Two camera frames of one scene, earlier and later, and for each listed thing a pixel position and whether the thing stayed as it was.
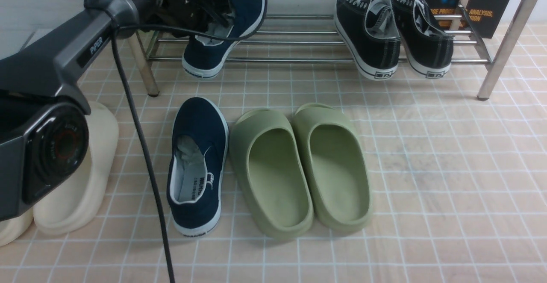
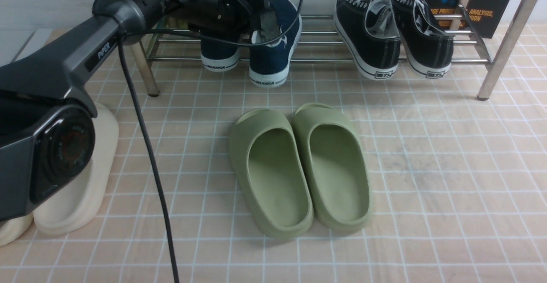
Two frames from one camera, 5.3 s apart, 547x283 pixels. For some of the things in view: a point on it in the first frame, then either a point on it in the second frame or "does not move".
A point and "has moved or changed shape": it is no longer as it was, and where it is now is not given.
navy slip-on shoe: x=205 y=57 has moved or changed shape
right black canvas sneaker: x=428 y=47 does not move
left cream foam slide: x=12 y=229 does not move
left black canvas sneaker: x=367 y=25 does not move
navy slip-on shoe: x=197 y=167 to x=269 y=65
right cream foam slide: x=77 y=206 does not move
